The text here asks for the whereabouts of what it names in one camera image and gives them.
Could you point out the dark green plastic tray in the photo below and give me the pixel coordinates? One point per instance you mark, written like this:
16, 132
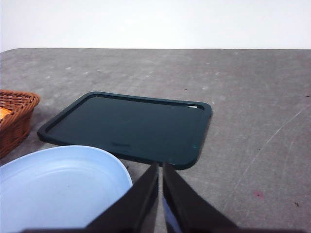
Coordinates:
139, 128

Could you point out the brown wicker basket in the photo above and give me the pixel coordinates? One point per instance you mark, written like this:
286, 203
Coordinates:
15, 128

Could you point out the yellow toy corn cob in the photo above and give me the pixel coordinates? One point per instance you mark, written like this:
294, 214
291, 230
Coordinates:
3, 112

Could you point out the light blue round plate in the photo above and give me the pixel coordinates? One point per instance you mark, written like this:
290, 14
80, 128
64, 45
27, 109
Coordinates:
59, 187

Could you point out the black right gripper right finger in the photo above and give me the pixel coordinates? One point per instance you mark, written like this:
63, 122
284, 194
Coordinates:
190, 212

